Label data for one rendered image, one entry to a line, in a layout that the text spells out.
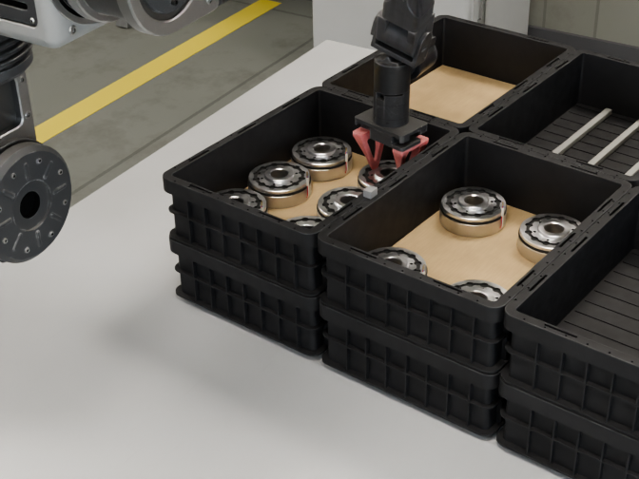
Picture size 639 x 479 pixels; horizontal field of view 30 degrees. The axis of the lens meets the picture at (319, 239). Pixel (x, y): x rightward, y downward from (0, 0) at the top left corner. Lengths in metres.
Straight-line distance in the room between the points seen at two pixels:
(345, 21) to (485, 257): 2.44
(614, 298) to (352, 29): 2.55
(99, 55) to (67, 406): 2.99
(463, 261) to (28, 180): 0.71
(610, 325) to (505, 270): 0.19
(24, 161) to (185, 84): 3.01
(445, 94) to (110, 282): 0.74
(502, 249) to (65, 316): 0.70
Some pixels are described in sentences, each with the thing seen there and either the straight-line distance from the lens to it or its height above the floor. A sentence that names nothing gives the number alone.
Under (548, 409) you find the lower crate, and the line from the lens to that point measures 1.57.
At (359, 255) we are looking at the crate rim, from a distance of 1.62.
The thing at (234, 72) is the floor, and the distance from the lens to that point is 4.42.
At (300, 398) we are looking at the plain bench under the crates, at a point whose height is 0.70.
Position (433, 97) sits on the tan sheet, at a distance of 2.28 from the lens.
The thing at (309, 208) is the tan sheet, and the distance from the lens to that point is 1.92.
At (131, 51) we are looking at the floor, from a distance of 4.65.
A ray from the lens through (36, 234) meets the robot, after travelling 1.41.
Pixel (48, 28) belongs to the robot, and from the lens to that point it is 1.15.
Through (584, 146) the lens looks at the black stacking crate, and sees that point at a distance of 2.14.
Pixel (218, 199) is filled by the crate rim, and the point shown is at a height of 0.93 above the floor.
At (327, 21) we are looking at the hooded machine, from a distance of 4.21.
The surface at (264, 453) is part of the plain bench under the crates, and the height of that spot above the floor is 0.70.
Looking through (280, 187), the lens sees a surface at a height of 0.86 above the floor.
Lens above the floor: 1.82
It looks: 32 degrees down
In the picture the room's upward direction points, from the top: 1 degrees counter-clockwise
